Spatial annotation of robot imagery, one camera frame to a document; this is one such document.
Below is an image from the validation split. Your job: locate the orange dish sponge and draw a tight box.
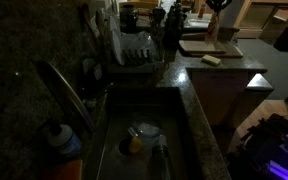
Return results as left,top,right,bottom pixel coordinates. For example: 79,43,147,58
41,159,84,180

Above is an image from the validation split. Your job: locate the wooden drawer cabinet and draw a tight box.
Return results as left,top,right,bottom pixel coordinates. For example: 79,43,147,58
233,0,288,40

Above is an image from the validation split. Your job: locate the pale yellow sponge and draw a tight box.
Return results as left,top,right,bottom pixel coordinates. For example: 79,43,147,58
200,53,223,67

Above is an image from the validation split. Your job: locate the clear plastic container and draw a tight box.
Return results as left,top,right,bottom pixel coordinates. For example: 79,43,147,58
121,30,159,58

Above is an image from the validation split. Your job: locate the clear glass bowl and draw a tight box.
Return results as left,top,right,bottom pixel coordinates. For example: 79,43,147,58
131,114,164,138

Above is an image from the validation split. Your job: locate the small yellow object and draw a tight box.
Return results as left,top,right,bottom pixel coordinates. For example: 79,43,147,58
128,135,144,155

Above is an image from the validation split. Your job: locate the black robot stand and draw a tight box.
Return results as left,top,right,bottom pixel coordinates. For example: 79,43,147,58
226,112,288,180

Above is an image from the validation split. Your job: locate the dark wooden spoon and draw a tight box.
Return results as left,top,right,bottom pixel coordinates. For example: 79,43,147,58
79,2,100,44

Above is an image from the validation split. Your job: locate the blue white soap bottle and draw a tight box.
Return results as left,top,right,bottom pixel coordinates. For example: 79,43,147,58
38,118,83,158

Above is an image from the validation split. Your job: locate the black knife block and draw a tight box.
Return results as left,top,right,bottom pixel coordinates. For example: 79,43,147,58
163,0,189,52

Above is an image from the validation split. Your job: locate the large brown cutting board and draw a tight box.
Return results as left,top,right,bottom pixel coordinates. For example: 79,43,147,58
183,40,245,59

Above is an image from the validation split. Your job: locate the light wooden cutting board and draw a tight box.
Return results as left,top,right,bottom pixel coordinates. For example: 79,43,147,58
178,39,227,55

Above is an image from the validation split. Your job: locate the plain-sided base cabinet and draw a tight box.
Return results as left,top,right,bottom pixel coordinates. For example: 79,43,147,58
186,66,269,130

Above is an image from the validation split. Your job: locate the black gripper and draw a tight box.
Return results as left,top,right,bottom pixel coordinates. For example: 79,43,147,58
205,0,234,15

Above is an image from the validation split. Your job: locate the steel sink basin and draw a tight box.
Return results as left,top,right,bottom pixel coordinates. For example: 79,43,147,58
95,85,193,180

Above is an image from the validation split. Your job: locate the white dinner plate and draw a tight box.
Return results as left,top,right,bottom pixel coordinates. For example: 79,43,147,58
108,13,122,34
110,29,127,67

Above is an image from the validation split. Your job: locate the curved metal water faucet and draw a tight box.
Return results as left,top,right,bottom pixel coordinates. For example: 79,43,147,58
34,59,97,134

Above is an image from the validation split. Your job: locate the orange snack pack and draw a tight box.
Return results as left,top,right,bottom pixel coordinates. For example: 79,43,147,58
205,10,221,43

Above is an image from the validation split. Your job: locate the cutlery caddy with utensils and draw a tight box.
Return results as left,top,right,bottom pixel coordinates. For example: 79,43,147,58
149,5,167,38

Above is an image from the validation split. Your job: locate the dark glass jar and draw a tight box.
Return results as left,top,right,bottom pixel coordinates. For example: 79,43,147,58
118,3,139,33

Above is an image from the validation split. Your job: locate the grey dish rack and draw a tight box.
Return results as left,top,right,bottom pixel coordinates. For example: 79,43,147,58
105,31,167,75

